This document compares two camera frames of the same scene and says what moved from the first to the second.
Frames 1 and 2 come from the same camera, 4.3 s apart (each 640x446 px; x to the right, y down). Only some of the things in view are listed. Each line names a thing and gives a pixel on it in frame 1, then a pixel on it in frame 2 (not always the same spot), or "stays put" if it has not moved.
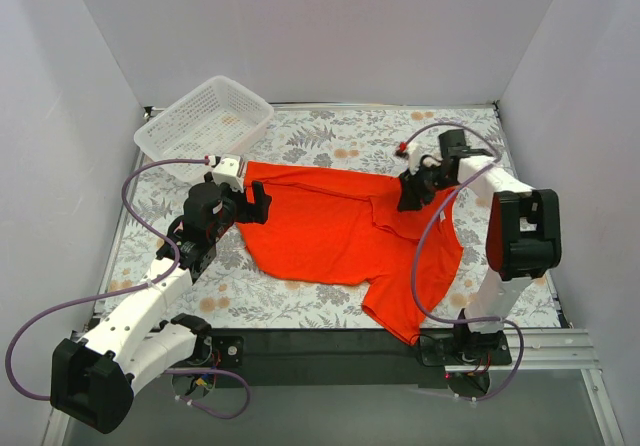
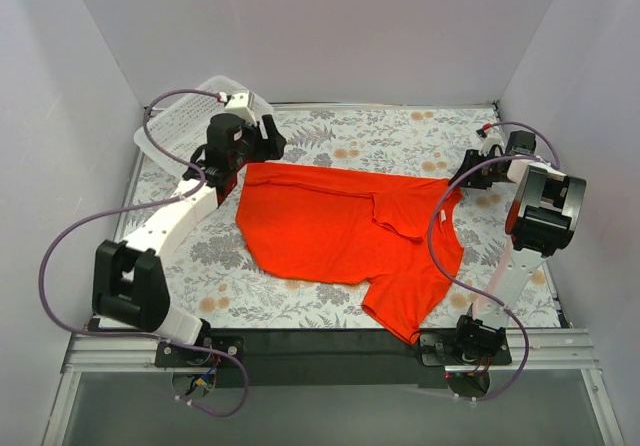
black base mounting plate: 344,358 stays put
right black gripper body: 415,189 → 476,170
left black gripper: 257,201 → 270,129
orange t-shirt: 338,228 stays put
